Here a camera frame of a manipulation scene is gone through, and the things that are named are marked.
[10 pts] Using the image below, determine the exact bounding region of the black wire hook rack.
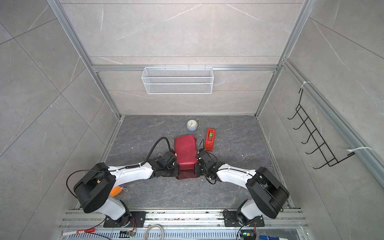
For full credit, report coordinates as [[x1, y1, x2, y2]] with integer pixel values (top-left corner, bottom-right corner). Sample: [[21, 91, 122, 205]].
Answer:
[[287, 89, 355, 170]]

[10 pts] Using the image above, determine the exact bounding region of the dark red wrapping paper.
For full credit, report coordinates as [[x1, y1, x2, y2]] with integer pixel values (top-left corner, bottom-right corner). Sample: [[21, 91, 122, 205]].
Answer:
[[174, 135, 198, 180]]

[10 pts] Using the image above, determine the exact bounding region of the blue and white marker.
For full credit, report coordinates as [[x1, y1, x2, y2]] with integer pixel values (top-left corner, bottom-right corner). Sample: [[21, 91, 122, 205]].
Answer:
[[259, 236, 288, 240]]

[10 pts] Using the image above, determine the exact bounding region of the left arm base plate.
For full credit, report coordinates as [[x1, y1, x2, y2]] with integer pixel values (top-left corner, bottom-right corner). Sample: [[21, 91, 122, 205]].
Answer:
[[103, 211, 146, 228]]

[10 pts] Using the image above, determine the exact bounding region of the small round white clock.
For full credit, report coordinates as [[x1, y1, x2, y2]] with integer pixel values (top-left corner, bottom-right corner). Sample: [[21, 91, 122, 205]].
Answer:
[[187, 119, 199, 132]]

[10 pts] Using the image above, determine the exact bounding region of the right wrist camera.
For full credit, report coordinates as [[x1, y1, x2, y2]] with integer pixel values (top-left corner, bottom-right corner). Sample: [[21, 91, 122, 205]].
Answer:
[[196, 149, 217, 165]]

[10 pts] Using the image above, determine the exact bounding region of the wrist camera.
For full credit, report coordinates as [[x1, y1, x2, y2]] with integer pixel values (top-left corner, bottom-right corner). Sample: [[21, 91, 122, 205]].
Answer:
[[157, 151, 177, 169], [196, 149, 217, 165]]

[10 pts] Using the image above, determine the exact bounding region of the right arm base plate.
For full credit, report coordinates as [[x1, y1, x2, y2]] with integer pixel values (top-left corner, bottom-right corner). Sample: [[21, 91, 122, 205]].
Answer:
[[222, 210, 265, 227]]

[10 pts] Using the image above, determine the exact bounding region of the orange plush toy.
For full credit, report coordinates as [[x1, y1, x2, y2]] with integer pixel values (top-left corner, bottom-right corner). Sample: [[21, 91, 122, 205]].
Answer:
[[110, 186, 123, 197]]

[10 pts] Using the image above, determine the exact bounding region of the white wire mesh basket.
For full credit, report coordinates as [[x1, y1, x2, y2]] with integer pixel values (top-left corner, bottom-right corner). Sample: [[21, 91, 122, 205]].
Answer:
[[142, 67, 214, 95]]

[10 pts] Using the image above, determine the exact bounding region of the aluminium front rail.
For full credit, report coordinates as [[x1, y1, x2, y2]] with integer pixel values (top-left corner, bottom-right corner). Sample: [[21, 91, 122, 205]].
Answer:
[[58, 209, 313, 240]]

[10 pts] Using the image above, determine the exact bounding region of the coiled grey cable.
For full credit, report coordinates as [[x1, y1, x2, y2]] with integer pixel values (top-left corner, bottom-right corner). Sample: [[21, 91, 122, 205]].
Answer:
[[145, 223, 165, 240]]

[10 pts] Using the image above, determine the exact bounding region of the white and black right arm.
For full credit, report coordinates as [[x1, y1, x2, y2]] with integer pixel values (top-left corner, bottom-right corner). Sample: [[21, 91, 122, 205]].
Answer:
[[195, 162, 290, 226]]

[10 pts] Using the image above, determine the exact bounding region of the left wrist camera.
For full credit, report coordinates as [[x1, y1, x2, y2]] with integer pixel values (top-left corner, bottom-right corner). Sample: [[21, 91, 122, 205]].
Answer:
[[157, 151, 177, 169]]

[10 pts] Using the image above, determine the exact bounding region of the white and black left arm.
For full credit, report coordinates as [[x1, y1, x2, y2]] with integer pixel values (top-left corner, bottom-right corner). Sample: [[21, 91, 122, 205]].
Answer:
[[70, 137, 179, 227]]

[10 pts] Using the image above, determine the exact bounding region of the red and white marker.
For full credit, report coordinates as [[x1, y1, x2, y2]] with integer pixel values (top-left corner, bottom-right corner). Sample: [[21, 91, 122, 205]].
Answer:
[[61, 228, 95, 237]]

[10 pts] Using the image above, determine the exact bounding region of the red tape dispenser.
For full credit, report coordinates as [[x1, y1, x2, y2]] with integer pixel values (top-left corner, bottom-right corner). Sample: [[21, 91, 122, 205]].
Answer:
[[204, 129, 216, 151]]

